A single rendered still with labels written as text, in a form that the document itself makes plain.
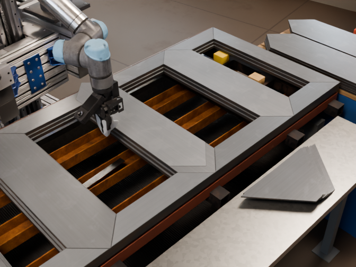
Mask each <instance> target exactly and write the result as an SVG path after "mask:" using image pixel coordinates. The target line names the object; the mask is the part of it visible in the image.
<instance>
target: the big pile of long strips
mask: <svg viewBox="0 0 356 267"><path fill-rule="evenodd" d="M288 22H289V28H290V29H289V30H290V33H291V34H266V35H267V36H266V38H265V41H264V44H265V48H266V50H267V51H270V52H272V53H274V54H277V55H279V56H281V57H283V58H286V59H289V60H291V61H293V62H295V63H298V64H300V65H302V66H305V67H307V68H309V69H312V70H314V71H316V72H318V73H321V74H323V75H325V76H328V77H330V78H332V79H335V80H337V81H339V82H340V87H339V88H340V89H342V90H344V91H346V92H348V93H351V94H353V95H355V96H356V34H353V33H351V32H347V31H345V30H342V29H339V28H336V27H334V26H331V25H328V24H326V23H323V22H320V21H317V20H288Z"/></svg>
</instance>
